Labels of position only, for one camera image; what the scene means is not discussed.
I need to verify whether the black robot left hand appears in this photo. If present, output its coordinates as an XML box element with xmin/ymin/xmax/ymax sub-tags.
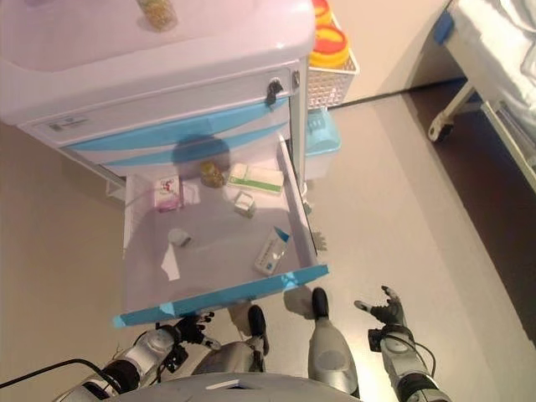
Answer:
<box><xmin>154</xmin><ymin>310</ymin><xmax>222</xmax><ymax>351</ymax></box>

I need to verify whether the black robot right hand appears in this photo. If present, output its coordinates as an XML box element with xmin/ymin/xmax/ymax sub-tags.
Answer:
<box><xmin>354</xmin><ymin>286</ymin><xmax>406</xmax><ymax>330</ymax></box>

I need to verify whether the blue fronted cart drawer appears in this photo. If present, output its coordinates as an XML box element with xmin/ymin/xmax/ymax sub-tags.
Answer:
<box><xmin>111</xmin><ymin>133</ymin><xmax>330</xmax><ymax>328</ymax></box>
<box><xmin>100</xmin><ymin>129</ymin><xmax>281</xmax><ymax>168</ymax></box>
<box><xmin>62</xmin><ymin>100</ymin><xmax>292</xmax><ymax>154</ymax></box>

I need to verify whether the amber pill bottle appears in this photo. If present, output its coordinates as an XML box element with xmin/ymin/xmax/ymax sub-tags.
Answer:
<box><xmin>136</xmin><ymin>0</ymin><xmax>179</xmax><ymax>30</ymax></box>
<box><xmin>199</xmin><ymin>161</ymin><xmax>226</xmax><ymax>188</ymax></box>

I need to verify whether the blue white medicine box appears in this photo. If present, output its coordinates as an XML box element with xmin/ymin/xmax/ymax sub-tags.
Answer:
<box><xmin>254</xmin><ymin>225</ymin><xmax>291</xmax><ymax>276</ymax></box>

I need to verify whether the pink white medicine box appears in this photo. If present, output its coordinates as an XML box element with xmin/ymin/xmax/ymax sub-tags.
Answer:
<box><xmin>154</xmin><ymin>175</ymin><xmax>185</xmax><ymax>213</ymax></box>

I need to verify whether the green white medicine box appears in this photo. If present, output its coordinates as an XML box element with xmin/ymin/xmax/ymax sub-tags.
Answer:
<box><xmin>226</xmin><ymin>162</ymin><xmax>284</xmax><ymax>197</ymax></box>

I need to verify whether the silver robot left leg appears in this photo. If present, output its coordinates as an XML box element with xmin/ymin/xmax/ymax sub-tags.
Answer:
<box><xmin>190</xmin><ymin>304</ymin><xmax>269</xmax><ymax>376</ymax></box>

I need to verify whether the silver robot leg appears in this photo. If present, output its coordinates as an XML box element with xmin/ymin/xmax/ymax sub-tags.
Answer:
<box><xmin>190</xmin><ymin>304</ymin><xmax>269</xmax><ymax>376</ymax></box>
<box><xmin>307</xmin><ymin>286</ymin><xmax>361</xmax><ymax>397</ymax></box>

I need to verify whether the white paper slip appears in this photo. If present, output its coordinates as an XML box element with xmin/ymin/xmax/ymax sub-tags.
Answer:
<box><xmin>161</xmin><ymin>246</ymin><xmax>181</xmax><ymax>281</ymax></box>

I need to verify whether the silver robot right leg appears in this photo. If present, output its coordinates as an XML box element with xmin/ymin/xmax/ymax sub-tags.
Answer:
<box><xmin>307</xmin><ymin>286</ymin><xmax>361</xmax><ymax>397</ymax></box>

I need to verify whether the grey robot torso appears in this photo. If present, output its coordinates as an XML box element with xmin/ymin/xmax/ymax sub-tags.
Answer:
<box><xmin>137</xmin><ymin>370</ymin><xmax>357</xmax><ymax>402</ymax></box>

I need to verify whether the small white box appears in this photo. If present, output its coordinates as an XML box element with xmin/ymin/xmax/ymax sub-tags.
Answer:
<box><xmin>233</xmin><ymin>190</ymin><xmax>256</xmax><ymax>219</ymax></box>

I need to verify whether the white side bin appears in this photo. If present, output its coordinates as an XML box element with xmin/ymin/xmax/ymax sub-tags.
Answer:
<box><xmin>104</xmin><ymin>178</ymin><xmax>126</xmax><ymax>206</ymax></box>

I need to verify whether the waste bin with blue lid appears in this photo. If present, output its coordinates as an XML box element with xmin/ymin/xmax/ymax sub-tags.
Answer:
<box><xmin>304</xmin><ymin>108</ymin><xmax>343</xmax><ymax>181</ymax></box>

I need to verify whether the bed caster wheel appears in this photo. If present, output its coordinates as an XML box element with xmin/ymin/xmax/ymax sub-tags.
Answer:
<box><xmin>427</xmin><ymin>121</ymin><xmax>456</xmax><ymax>143</ymax></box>

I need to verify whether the black key in lock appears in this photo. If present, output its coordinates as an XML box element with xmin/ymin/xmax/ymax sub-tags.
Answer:
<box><xmin>266</xmin><ymin>78</ymin><xmax>285</xmax><ymax>111</ymax></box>

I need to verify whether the white medical cart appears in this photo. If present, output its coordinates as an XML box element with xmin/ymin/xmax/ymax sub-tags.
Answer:
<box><xmin>0</xmin><ymin>0</ymin><xmax>317</xmax><ymax>198</ymax></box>

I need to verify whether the white hospital bed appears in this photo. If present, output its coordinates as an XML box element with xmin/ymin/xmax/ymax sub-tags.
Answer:
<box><xmin>426</xmin><ymin>0</ymin><xmax>536</xmax><ymax>189</ymax></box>

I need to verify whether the white bed blanket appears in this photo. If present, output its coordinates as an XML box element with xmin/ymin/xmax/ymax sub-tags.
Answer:
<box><xmin>518</xmin><ymin>28</ymin><xmax>536</xmax><ymax>85</ymax></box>

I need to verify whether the blue bed corner bumper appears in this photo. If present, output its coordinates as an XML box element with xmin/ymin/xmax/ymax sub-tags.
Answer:
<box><xmin>433</xmin><ymin>10</ymin><xmax>456</xmax><ymax>45</ymax></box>

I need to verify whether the black cable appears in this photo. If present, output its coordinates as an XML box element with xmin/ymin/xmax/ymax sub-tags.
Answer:
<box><xmin>0</xmin><ymin>358</ymin><xmax>106</xmax><ymax>389</ymax></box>

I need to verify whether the white wire basket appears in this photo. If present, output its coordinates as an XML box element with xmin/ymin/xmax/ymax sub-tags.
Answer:
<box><xmin>307</xmin><ymin>49</ymin><xmax>360</xmax><ymax>112</ymax></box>

